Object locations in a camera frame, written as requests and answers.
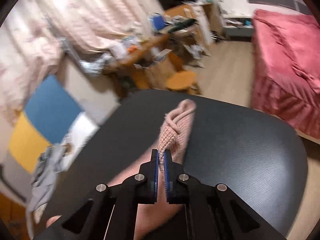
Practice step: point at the wooden side desk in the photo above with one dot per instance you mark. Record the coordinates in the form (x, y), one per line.
(180, 11)

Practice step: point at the silver foil bag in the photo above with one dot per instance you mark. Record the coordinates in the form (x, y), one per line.
(93, 65)

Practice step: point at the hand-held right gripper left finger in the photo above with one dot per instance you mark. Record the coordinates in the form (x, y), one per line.
(156, 175)

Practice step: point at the pink striped curtain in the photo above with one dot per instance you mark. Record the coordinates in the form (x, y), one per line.
(87, 12)

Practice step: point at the bed with pink cover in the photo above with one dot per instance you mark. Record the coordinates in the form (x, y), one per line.
(287, 62)

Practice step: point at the round wooden stool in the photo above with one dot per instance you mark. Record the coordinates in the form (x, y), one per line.
(181, 78)

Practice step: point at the cluttered wooden desk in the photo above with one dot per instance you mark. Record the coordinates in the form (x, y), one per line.
(140, 52)

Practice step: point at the wooden wardrobe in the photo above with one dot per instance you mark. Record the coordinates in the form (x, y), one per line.
(12, 212)

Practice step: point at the blue folding chair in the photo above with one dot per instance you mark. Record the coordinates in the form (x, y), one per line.
(158, 22)

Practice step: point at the pink knit sweater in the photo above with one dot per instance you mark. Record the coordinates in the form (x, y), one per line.
(178, 130)

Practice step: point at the grey yellow blue armchair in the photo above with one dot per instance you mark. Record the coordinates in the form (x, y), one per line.
(50, 110)

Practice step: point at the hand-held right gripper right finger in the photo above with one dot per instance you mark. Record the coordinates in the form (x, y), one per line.
(168, 177)

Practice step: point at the pink patterned quilt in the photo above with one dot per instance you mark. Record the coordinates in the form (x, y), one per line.
(25, 67)

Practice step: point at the grey-blue garment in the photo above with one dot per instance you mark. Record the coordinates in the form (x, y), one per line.
(45, 180)

